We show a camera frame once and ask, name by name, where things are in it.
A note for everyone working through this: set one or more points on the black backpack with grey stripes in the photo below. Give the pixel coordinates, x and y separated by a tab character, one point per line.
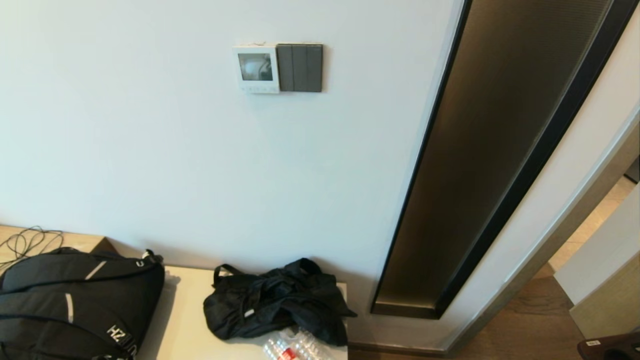
75	305

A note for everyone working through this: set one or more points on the dark grey wall switch panel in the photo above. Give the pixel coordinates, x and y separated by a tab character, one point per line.
300	67

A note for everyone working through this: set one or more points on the black crumpled cloth bag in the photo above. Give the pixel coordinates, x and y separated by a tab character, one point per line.
275	300

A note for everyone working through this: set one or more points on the light wooden desk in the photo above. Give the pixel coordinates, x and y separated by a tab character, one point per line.
80	241

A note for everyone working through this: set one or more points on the white door with wood base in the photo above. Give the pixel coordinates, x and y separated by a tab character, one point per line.
600	270

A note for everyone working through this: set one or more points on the white wall thermostat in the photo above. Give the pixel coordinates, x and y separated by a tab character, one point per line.
256	67

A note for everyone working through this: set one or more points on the clear water bottle red label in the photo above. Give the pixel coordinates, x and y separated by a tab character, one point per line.
282	352

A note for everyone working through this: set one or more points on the dark brown wooden table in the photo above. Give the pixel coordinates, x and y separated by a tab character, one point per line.
607	347

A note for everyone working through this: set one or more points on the clear water bottle without label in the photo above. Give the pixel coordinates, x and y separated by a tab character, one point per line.
310	345

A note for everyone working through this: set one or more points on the grey door frame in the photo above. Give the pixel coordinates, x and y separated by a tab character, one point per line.
550	240

